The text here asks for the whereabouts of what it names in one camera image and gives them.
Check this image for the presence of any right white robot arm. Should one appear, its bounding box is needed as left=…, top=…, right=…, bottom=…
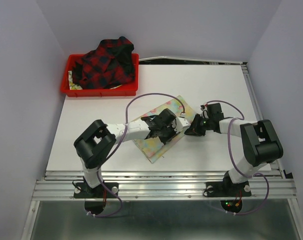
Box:
left=184, top=100, right=284, bottom=198

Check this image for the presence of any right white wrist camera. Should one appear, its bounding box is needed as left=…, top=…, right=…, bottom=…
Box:
left=200, top=103, right=209, bottom=119

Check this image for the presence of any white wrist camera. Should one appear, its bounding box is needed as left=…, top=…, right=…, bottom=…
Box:
left=200, top=103, right=209, bottom=119
left=172, top=116, right=191, bottom=134

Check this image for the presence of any aluminium right rail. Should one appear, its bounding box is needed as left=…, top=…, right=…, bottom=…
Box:
left=240, top=62, right=294, bottom=179

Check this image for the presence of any yellow floral cloth in bin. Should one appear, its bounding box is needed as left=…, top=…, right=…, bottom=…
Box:
left=68, top=70, right=83, bottom=90

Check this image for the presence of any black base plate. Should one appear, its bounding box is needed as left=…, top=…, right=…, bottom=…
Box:
left=203, top=181, right=252, bottom=198
left=72, top=181, right=119, bottom=199

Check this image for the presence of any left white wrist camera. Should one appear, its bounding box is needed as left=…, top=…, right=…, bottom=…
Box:
left=172, top=116, right=191, bottom=134

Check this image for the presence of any aluminium front rail frame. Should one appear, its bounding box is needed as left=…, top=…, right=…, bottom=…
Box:
left=21, top=169, right=303, bottom=240

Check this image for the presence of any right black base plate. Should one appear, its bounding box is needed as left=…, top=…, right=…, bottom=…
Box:
left=203, top=181, right=252, bottom=198

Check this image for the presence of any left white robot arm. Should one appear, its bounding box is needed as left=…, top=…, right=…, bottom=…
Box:
left=73, top=108, right=190, bottom=197

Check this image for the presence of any red black plaid skirt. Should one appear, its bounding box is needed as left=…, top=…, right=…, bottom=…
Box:
left=71, top=36, right=136, bottom=90

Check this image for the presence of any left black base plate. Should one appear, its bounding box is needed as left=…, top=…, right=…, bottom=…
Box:
left=72, top=181, right=119, bottom=199

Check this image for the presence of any red plastic bin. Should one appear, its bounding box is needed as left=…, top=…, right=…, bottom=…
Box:
left=60, top=53, right=139, bottom=98

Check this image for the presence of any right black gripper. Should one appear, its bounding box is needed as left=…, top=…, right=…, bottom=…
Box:
left=183, top=113, right=213, bottom=136

